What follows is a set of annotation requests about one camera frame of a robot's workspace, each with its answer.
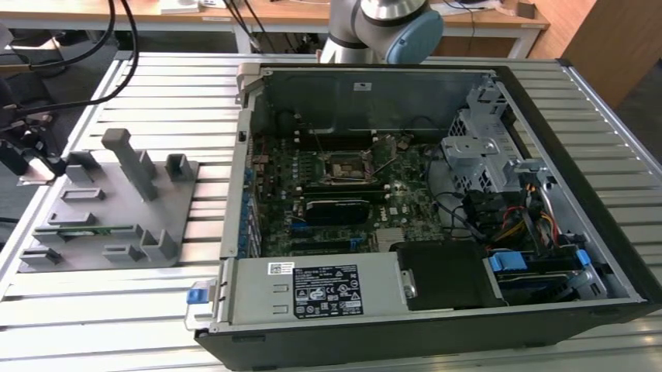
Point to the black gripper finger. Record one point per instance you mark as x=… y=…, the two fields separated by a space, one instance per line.
x=12 y=159
x=51 y=139

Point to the thin metal locking lever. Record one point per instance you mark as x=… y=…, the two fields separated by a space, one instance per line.
x=386 y=166

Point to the CPU socket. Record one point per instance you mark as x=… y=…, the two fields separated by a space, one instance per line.
x=343 y=170

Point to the green RAM stick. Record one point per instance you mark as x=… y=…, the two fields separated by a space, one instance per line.
x=103 y=230

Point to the grey parts rack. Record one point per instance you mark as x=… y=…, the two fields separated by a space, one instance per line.
x=119 y=232

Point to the wooden desk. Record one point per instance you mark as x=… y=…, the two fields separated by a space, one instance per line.
x=180 y=19

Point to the small white box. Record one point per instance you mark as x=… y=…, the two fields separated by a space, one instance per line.
x=212 y=3

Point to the blue case latch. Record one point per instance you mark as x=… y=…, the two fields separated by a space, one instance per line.
x=195 y=296

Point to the silver power supply unit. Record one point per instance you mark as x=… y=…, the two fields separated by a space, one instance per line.
x=249 y=290

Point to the black RAM slot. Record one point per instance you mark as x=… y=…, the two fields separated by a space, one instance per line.
x=337 y=135
x=337 y=145

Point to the black RAM stick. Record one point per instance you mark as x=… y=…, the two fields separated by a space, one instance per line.
x=341 y=191

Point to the black graphics card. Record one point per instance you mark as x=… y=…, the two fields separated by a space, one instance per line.
x=337 y=213

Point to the black expansion slot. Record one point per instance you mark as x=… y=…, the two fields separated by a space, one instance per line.
x=321 y=245

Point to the silver chipset heatsink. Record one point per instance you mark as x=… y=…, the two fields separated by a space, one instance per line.
x=389 y=236

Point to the green motherboard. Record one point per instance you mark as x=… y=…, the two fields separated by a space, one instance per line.
x=409 y=193

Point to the black PC case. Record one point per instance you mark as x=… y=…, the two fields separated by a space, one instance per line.
x=362 y=341

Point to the silver drive cage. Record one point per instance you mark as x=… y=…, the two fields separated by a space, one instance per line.
x=475 y=155

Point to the black plastic shroud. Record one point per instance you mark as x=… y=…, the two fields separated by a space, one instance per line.
x=445 y=275

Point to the blue disk carrier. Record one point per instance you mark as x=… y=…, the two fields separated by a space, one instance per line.
x=503 y=261

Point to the small brown box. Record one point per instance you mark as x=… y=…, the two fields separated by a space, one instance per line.
x=527 y=11

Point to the black disk drive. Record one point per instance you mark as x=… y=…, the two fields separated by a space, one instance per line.
x=533 y=288

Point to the blue plastic clip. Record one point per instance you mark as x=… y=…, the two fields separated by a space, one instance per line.
x=582 y=259

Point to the wooden cabinet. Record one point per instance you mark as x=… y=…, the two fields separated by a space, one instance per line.
x=621 y=38

